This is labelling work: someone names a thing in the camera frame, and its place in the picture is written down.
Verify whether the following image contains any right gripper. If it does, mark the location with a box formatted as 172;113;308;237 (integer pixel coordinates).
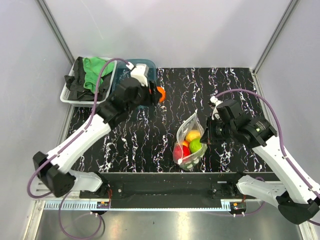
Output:
200;115;236;144

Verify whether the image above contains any orange fake fruit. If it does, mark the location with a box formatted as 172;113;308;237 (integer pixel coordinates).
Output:
157;86;166;103

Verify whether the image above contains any clear polka dot zip bag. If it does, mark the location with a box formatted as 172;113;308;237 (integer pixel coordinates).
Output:
172;111;207;171

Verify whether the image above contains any red fake apple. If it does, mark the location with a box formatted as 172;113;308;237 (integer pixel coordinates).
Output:
173;145;191;162

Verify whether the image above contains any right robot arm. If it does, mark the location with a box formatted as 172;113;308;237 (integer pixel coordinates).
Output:
200;96;320;225

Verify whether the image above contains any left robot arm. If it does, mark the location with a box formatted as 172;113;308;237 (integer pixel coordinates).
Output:
33;77;166;198

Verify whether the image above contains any green fake apple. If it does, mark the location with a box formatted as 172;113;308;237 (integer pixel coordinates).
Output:
189;138;203;154

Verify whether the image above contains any yellow fake lemon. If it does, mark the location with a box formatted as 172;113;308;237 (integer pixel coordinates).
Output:
185;129;202;143

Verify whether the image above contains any red yellow fake peach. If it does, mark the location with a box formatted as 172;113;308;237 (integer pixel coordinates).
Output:
182;140;190;148

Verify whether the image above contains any blue translucent plastic tub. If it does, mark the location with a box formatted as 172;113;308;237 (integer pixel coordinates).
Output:
110;59;157;94

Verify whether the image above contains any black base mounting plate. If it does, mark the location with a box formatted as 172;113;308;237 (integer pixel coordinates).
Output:
79;172;258;209

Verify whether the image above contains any green cloth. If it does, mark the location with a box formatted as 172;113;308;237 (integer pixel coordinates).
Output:
82;57;107;94

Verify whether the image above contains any black cloth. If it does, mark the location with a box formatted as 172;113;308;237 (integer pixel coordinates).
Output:
64;56;115;102

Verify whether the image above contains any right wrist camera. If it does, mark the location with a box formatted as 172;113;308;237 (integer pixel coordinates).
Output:
209;96;222;120

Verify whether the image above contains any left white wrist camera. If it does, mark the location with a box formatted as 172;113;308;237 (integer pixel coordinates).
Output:
130;63;149;87

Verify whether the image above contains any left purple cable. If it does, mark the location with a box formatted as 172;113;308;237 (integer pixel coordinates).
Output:
26;57;135;237

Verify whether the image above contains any purple cable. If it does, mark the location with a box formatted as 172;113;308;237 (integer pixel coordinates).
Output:
207;88;320;226
26;57;135;237

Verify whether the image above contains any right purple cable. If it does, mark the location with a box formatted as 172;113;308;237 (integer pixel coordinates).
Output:
207;88;320;226

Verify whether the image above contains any left aluminium frame post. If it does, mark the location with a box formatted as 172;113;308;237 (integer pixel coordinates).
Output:
35;0;75;65

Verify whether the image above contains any aluminium frame post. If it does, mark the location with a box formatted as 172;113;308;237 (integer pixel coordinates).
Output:
252;0;300;75
35;0;75;65

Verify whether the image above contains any slotted cable duct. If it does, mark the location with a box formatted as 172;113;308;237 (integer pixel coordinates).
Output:
43;201;234;211

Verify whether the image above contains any right aluminium frame post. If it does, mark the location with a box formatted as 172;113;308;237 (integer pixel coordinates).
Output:
252;0;300;75

